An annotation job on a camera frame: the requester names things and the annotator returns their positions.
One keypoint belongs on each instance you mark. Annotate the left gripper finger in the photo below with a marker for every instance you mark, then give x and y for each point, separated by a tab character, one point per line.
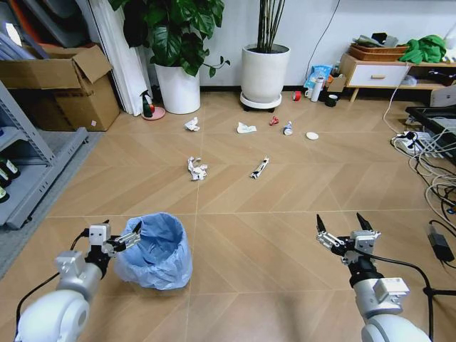
129	237
105	222

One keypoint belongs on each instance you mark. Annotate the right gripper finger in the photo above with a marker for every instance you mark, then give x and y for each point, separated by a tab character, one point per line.
367	229
327	236

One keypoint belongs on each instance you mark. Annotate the trash bin with blue bag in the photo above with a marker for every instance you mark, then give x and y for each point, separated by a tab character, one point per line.
156	256

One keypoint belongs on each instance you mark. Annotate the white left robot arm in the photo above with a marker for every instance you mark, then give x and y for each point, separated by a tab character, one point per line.
67	310

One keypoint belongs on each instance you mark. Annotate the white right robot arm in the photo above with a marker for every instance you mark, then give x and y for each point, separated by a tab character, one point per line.
388	310

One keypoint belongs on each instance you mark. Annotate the grey floor mat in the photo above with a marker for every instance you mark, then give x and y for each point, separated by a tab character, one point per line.
39	199

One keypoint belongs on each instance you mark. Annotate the black power adapter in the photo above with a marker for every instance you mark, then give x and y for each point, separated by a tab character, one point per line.
439	243

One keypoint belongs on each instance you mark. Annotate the long black white wrapper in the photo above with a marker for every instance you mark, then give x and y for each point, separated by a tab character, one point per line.
259	167

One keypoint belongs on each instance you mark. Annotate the crumpled printed paper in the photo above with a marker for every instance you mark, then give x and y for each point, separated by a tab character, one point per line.
197	168

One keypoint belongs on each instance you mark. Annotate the white power strip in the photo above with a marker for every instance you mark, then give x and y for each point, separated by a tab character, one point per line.
409	141

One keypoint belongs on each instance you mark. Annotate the round white lid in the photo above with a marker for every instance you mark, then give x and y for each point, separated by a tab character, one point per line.
312	135

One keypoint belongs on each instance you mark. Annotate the grey metal shelf rack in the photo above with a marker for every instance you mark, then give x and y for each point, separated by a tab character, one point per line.
25	149

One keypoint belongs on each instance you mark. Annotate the dark bottle with white label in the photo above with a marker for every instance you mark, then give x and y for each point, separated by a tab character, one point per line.
8	169

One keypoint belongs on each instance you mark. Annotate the crushed plastic bottle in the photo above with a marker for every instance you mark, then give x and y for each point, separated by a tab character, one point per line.
288	128

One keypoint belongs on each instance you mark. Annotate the pink round plate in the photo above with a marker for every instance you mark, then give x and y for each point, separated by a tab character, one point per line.
156	114

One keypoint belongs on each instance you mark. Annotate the dark spray bottle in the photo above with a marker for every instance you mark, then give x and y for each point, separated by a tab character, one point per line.
146	104

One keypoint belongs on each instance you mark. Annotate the small red wrapper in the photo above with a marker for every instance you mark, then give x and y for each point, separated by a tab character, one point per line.
273	121

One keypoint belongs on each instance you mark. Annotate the crumpled white paper ball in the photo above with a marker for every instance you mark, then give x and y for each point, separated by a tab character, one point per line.
192	124

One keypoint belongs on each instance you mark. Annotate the black tape roll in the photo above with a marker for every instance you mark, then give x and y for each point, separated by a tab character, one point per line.
331	100

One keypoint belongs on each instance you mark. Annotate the flat white wrapper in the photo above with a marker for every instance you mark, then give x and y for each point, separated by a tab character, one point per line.
246	128

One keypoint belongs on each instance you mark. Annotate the large cardboard box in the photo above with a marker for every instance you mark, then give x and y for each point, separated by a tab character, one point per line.
60	89

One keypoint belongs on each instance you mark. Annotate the red tape roll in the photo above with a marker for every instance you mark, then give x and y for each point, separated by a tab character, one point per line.
296	95

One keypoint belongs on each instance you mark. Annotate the white cup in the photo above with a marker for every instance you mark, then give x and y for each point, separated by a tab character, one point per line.
308	93

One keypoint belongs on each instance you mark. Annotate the white drinking bottle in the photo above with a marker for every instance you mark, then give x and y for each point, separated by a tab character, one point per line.
317	89

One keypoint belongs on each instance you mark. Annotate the small cardboard box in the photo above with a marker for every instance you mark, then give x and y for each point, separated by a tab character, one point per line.
336	84

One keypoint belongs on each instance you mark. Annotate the white wheeled pot stand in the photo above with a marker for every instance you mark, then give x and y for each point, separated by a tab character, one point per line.
260	102

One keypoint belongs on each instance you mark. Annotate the wooden cabinet with white drawer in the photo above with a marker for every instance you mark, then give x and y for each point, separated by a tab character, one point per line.
388	73

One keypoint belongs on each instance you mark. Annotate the blue snack packet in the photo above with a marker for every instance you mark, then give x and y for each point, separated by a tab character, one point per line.
319	73

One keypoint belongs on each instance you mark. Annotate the broad-leaf plant in white pot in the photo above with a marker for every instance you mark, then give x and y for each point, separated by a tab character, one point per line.
178	71

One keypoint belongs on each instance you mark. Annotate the white leaning boards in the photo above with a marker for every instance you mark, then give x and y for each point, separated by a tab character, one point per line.
121	53

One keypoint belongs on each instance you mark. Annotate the tall-stem plant in white pot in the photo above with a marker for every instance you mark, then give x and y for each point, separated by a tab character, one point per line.
264	71

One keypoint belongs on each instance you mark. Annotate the woven brown basket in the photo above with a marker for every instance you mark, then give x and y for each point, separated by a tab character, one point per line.
377	52

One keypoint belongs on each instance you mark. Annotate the green cloth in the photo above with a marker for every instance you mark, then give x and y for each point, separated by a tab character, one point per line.
424	48

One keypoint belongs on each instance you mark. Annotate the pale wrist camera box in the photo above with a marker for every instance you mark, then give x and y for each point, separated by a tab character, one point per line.
98	235
367	245

